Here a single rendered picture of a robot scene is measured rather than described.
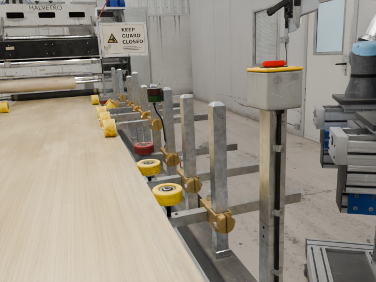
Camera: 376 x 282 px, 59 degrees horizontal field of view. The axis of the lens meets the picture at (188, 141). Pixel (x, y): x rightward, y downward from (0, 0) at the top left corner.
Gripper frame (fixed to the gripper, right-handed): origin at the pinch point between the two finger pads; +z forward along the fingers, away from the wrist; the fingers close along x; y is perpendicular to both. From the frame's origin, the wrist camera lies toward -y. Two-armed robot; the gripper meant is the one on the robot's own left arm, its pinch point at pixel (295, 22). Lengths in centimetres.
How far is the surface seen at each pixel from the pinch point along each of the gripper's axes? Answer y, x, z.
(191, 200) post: -32, 8, 55
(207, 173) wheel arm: -28, 16, 48
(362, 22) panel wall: 87, 326, -19
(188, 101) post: -31.4, 8.7, 20.8
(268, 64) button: -5.9, -34.7, 8.9
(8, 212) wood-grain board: -67, -33, 41
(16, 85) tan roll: -244, 178, 25
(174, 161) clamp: -43, 28, 47
